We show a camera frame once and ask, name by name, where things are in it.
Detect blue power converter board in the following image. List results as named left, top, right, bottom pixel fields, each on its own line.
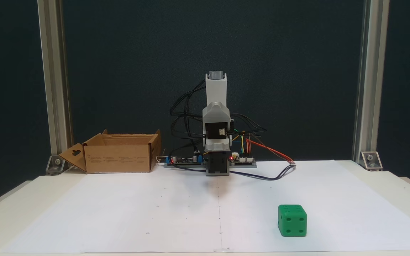
left=164, top=154, right=207, bottom=168

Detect circuit board with jumper wires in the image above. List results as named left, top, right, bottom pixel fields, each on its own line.
left=228, top=152, right=257, bottom=168

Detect dark cable with white connector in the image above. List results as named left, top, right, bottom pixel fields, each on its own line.
left=165, top=161, right=297, bottom=181

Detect black looped gripper cable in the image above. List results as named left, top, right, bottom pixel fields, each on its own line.
left=229, top=113, right=268, bottom=140

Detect green dice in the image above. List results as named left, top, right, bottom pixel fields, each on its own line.
left=278, top=204, right=307, bottom=237

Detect black servo cable bundle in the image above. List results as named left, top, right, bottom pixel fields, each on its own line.
left=169, top=80, right=209, bottom=159

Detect yellow green blue jumper wires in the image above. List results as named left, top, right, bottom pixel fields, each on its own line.
left=232, top=129, right=248, bottom=155

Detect orange red jumper wires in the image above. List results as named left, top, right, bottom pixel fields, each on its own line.
left=246, top=139, right=296, bottom=165

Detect metal corner bracket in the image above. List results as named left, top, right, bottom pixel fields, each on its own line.
left=360, top=151, right=383, bottom=171
left=46, top=155, right=67, bottom=175

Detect brown cardboard box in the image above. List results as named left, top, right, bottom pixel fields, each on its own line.
left=59, top=129, right=162, bottom=174

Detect aluminium frame post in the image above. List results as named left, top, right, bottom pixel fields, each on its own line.
left=352, top=0, right=390, bottom=162
left=37, top=0, right=74, bottom=159

